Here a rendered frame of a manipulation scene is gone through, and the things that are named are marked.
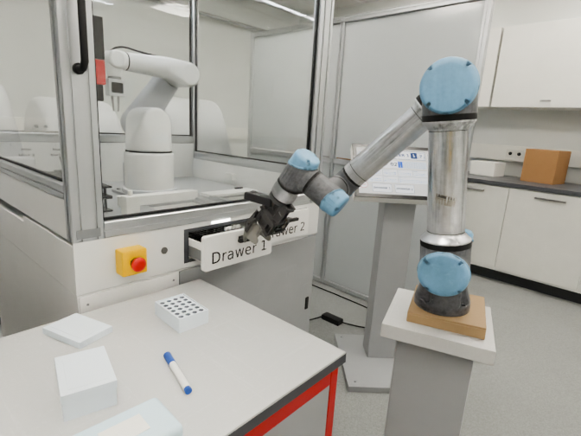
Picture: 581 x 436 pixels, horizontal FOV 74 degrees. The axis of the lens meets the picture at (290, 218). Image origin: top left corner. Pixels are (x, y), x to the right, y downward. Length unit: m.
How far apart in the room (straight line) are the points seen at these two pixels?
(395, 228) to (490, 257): 2.01
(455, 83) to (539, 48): 3.35
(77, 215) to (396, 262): 1.54
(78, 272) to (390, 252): 1.47
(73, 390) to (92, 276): 0.43
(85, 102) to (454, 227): 0.92
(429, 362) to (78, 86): 1.14
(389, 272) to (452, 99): 1.36
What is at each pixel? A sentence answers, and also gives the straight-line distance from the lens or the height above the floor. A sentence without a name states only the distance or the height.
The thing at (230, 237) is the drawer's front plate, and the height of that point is 0.91.
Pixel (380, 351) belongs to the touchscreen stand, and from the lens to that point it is 2.33.
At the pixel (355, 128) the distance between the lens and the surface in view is 2.96.
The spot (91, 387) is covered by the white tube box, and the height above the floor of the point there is 0.81.
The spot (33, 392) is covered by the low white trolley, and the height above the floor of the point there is 0.76.
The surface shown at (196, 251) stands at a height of 0.87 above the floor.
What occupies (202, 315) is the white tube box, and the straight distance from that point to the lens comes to 1.04.
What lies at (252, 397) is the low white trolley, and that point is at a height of 0.76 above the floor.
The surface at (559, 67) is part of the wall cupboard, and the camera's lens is 4.18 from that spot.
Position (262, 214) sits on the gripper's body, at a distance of 1.14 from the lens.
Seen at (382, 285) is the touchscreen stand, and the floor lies 0.48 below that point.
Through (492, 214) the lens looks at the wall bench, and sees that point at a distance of 3.90.
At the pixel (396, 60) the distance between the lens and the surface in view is 2.85.
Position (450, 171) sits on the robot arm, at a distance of 0.94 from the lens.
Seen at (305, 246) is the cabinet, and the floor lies 0.75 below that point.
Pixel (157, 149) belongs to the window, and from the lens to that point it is 1.20.
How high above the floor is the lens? 1.27
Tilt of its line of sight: 13 degrees down
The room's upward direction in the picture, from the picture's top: 3 degrees clockwise
